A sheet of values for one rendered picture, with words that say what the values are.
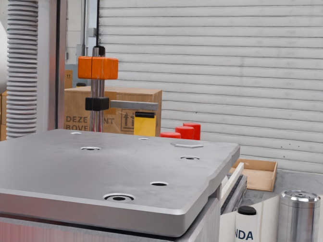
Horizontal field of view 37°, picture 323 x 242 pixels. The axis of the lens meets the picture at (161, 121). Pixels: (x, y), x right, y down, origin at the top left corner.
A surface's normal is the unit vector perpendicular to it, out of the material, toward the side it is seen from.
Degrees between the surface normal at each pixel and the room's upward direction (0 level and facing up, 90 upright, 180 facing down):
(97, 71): 90
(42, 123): 90
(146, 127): 90
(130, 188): 0
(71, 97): 90
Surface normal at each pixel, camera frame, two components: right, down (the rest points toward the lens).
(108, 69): 0.96, 0.07
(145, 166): 0.04, -0.99
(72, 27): -0.40, 0.08
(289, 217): -0.67, 0.05
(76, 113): -0.08, 0.11
